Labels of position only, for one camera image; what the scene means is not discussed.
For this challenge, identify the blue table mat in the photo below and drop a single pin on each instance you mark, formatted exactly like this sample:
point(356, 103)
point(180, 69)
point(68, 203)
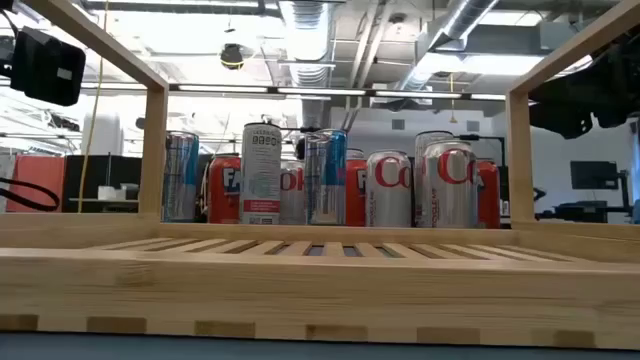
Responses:
point(320, 353)

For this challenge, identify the black cabinet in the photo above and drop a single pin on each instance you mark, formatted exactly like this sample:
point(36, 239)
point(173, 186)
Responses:
point(90, 175)

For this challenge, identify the black monitor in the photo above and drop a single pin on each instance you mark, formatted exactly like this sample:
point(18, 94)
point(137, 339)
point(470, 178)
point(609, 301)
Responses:
point(593, 175)

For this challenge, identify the silver Diet Coke can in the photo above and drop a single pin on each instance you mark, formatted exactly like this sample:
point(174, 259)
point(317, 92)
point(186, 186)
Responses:
point(293, 195)
point(450, 187)
point(388, 192)

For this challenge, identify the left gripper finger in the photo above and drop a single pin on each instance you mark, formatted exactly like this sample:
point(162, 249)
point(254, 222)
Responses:
point(47, 65)

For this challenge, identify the black ceiling dome camera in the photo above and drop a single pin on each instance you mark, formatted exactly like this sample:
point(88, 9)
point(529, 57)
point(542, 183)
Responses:
point(231, 55)

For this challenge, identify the slatted wooden shelf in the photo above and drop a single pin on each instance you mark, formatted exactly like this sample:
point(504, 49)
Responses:
point(320, 290)

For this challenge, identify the white cylinder tank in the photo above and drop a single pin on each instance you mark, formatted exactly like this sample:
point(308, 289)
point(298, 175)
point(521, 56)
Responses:
point(102, 132)

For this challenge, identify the blue silver Red Bull can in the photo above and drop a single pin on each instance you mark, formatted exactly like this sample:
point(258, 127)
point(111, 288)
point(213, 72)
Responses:
point(180, 175)
point(326, 177)

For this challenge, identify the red Fanta strawberry can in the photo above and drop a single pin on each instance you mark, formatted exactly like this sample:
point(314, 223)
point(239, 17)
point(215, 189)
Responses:
point(356, 192)
point(224, 192)
point(489, 195)

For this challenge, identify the red-silver can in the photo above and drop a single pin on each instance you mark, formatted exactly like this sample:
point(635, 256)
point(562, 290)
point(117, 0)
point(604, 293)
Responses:
point(260, 172)

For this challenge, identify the silver ventilation duct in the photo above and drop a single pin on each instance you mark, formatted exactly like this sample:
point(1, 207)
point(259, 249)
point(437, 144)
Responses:
point(462, 20)
point(310, 30)

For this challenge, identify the dark desk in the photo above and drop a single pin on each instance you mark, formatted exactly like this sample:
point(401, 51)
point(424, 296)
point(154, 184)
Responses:
point(585, 210)

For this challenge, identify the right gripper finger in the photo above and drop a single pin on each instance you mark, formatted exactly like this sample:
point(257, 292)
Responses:
point(560, 102)

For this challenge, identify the orange panel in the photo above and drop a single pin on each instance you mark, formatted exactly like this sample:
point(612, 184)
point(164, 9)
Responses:
point(37, 182)

